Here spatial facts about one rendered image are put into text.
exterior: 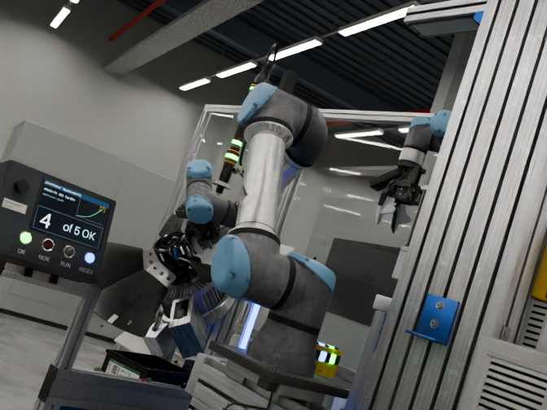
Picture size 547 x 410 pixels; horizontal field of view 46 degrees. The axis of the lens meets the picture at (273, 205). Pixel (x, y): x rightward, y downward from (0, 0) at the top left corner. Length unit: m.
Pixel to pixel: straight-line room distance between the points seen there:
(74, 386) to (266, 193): 0.63
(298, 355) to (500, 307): 0.40
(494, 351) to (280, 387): 0.41
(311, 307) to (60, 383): 0.60
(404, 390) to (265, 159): 0.56
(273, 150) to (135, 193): 6.32
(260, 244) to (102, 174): 6.38
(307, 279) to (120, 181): 6.42
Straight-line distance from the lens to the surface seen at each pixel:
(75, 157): 7.56
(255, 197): 1.37
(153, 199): 7.78
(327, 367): 2.09
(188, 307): 2.10
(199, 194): 1.78
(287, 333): 1.34
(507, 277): 1.27
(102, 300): 2.07
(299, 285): 1.32
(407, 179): 1.99
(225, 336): 2.44
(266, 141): 1.45
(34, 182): 1.41
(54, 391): 1.57
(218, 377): 1.44
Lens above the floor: 1.18
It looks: 7 degrees up
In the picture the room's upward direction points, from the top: 19 degrees clockwise
